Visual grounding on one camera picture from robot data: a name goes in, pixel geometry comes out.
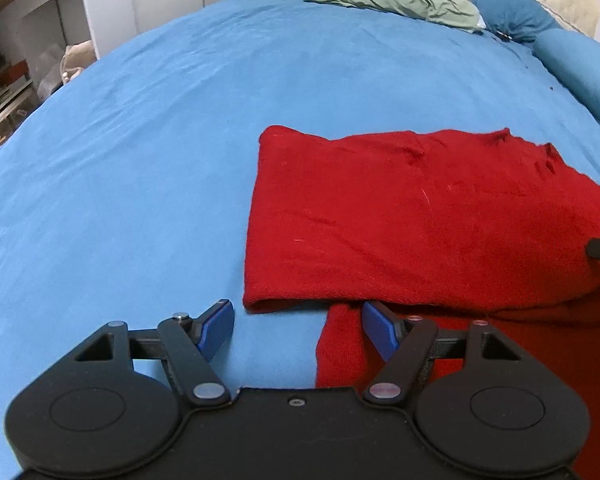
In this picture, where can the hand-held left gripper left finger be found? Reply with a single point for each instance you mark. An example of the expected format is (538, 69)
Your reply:
(216, 327)

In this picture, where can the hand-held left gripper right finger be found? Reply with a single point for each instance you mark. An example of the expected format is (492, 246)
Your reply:
(378, 330)

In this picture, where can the red knit garment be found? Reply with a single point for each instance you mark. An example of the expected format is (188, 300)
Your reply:
(410, 210)

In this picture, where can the blue bed sheet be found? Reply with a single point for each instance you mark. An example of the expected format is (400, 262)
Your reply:
(145, 170)

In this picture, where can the blue pillow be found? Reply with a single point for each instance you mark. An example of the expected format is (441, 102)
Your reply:
(517, 10)

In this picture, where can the beige cloth bag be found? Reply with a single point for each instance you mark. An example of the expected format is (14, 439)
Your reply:
(75, 62)

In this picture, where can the white shelf unit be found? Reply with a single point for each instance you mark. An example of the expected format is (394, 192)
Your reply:
(40, 45)

